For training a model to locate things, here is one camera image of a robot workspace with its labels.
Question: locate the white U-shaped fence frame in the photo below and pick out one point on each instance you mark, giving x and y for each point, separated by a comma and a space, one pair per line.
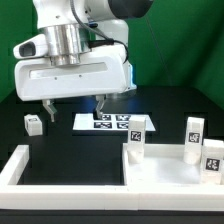
201, 197

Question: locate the white marker sheet with tags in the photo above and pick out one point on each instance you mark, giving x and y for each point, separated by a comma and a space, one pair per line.
110, 122

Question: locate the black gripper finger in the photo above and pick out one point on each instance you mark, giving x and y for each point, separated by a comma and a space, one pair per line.
97, 113
49, 107

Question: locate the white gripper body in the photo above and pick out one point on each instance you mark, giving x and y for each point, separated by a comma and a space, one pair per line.
103, 70

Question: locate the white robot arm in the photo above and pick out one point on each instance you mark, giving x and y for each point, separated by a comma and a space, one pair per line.
82, 50

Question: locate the white square table top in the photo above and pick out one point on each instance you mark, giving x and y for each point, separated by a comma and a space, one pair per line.
162, 164

